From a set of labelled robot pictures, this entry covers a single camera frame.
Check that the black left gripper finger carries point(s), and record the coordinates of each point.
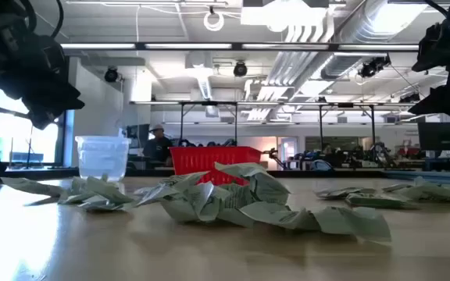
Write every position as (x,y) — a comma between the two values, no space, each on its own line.
(65,95)
(45,115)

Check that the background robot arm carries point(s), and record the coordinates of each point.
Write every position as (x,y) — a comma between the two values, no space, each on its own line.
(273,154)

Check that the black computer monitor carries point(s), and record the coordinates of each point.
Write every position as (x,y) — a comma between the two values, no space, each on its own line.
(441,136)

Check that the red background item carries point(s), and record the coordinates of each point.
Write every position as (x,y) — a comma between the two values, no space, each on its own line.
(408,150)

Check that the blue edge strip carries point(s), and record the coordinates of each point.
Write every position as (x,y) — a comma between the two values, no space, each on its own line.
(436,177)

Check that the clear plastic cup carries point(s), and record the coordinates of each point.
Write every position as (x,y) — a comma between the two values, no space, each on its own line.
(102,156)

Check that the person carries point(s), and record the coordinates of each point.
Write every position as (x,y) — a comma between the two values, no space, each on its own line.
(158,148)

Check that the black beam with light bars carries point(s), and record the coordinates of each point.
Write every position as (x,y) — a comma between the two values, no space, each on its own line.
(193,46)

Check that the blue and white bag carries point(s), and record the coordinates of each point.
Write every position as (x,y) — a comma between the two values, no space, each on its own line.
(320,165)

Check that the red plastic mesh basket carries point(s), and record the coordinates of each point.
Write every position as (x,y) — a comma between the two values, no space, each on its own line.
(201,158)

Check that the black ceiling camera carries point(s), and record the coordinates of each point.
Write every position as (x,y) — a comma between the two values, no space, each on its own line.
(240,69)
(409,98)
(111,74)
(371,67)

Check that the black aluminium table frame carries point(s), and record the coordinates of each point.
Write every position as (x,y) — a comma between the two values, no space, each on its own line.
(33,172)

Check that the silver ventilation duct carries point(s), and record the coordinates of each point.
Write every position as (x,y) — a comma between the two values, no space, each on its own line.
(342,64)

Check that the black background station frame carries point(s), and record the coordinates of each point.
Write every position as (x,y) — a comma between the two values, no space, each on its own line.
(209,103)

